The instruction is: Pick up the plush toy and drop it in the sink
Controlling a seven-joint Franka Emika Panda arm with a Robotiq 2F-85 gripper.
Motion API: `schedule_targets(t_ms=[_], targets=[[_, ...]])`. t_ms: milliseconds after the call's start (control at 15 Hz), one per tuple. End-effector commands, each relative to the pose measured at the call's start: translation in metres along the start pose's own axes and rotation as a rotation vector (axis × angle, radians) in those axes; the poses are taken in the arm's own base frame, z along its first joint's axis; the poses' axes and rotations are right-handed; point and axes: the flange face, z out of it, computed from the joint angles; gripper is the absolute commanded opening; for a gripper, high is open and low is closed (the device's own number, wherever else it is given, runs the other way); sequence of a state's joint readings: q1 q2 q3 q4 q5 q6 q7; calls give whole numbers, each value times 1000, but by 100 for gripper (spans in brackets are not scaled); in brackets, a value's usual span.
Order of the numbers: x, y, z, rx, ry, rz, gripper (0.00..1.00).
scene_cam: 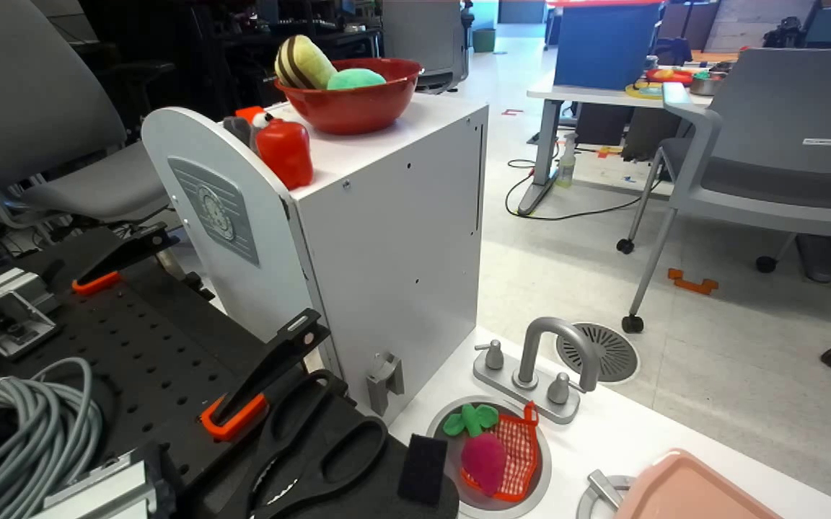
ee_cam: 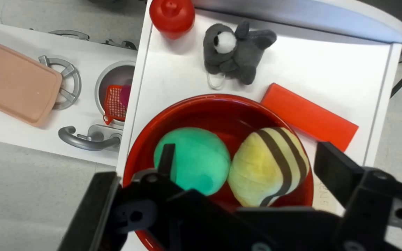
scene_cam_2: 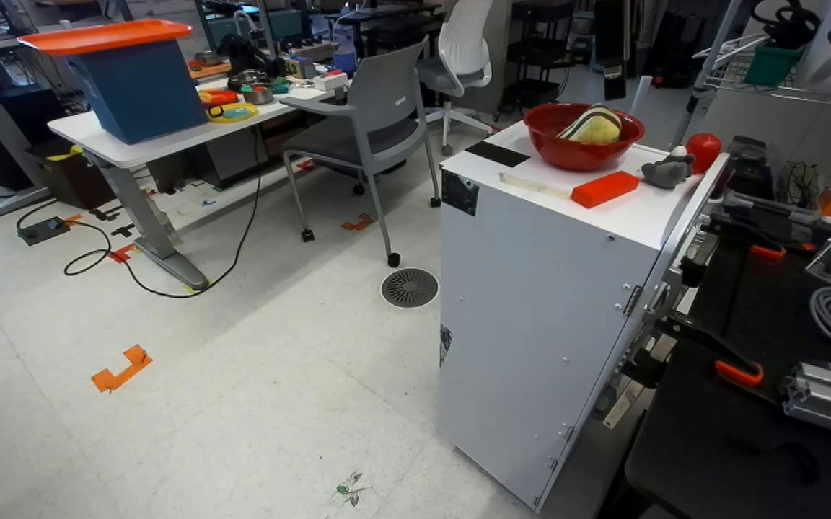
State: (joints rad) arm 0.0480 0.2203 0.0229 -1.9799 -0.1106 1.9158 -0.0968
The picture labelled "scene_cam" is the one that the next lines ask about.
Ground white desk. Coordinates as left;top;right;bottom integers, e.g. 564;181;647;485
513;81;727;220

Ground grey cable bundle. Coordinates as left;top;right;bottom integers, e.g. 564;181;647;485
0;354;108;519

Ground grey office chair on casters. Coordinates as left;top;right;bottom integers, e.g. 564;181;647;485
614;45;831;375

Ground silver framed box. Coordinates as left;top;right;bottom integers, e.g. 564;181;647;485
0;289;62;362

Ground white toy kitchen counter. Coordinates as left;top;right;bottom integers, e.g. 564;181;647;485
391;326;831;519

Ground clear bottle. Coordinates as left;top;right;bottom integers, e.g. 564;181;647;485
555;129;577;188

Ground white rounded panel with label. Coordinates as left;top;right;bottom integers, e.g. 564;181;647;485
140;103;347;384

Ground small black foam block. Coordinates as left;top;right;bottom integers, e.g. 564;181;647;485
396;431;450;508

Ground black clamp with orange handle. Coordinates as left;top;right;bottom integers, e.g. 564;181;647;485
196;305;334;443
67;221;184;300

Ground small orange floor tape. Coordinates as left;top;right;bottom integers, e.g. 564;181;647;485
666;264;725;296

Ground round toy sink basin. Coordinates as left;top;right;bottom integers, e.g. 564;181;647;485
428;393;555;512

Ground black floor cable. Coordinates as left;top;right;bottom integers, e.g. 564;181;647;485
502;140;653;224

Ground grey cabinet latch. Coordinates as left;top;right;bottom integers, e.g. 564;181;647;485
368;349;408;419

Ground silver metal bracket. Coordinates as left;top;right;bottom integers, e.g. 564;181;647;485
36;446;166;519

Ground white cabinet box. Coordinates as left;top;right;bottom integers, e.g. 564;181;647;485
268;88;490;424

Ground pink cutting board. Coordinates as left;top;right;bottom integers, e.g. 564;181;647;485
614;446;784;519

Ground red plastic bowl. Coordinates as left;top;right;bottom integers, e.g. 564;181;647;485
272;55;428;137

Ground green waste bin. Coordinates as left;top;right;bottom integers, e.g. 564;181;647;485
470;22;499;55

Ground grey toy stove burner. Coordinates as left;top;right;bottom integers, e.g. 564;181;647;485
572;466;640;519

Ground black scissors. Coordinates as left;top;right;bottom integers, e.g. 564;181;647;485
239;369;393;519

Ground dark office chair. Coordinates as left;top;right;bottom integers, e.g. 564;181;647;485
763;0;831;52

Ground green plush ball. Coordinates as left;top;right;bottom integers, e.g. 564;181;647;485
324;65;391;96

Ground colourful desk clutter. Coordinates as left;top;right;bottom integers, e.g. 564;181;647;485
626;58;715;107

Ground grey padded chair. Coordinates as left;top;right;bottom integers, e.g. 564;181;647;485
0;0;174;233

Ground grey toy faucet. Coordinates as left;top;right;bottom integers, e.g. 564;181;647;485
470;313;603;427

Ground yellow striped plush toy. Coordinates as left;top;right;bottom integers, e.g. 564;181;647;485
272;32;340;93

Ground round grey floor drain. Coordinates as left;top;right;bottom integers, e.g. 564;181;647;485
555;320;645;387

